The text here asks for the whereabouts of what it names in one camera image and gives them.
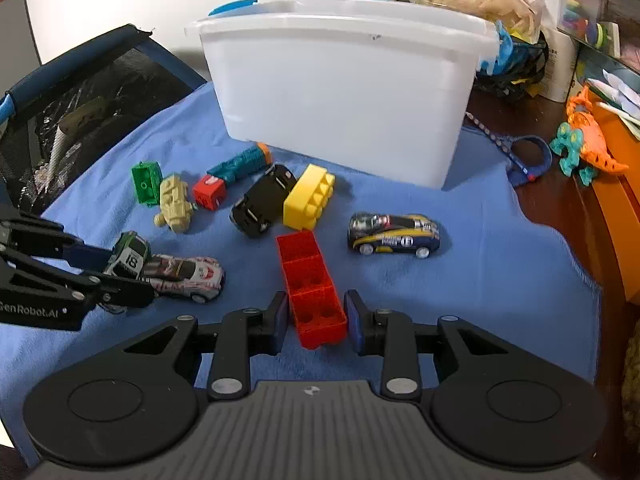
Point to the beige toy vehicle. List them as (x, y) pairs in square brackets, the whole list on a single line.
[(175, 202)]

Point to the white and red toy car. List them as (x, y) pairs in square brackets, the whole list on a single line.
[(190, 272)]

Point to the green and white toy car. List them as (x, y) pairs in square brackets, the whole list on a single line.
[(130, 257)]

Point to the blue and yellow toy car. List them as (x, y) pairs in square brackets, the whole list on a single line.
[(395, 235)]

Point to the small red cube block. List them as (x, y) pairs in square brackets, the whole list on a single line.
[(210, 192)]

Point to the blue cloth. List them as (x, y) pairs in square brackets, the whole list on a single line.
[(475, 240)]

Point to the teal toy vehicle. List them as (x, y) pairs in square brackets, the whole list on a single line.
[(240, 162)]

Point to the white plastic container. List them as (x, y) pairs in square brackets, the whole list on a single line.
[(340, 100)]

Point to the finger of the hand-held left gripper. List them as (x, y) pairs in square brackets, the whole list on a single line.
[(87, 257), (127, 292)]

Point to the green building block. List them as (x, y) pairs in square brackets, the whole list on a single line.
[(145, 182)]

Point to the orange and teal dinosaur toy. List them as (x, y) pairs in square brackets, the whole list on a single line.
[(590, 135)]

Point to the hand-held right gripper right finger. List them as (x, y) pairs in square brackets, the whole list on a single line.
[(352, 321)]

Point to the orange box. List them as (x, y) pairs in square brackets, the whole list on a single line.
[(620, 220)]

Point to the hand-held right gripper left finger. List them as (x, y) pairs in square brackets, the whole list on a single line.
[(280, 319)]

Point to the wicker basket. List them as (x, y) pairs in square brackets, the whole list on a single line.
[(632, 390)]

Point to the long red building block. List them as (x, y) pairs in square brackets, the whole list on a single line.
[(305, 280)]

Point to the yellow building block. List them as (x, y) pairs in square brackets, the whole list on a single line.
[(305, 200)]

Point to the white papers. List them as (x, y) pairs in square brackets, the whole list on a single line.
[(620, 95)]

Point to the black toy car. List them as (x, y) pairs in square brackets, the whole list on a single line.
[(260, 200)]

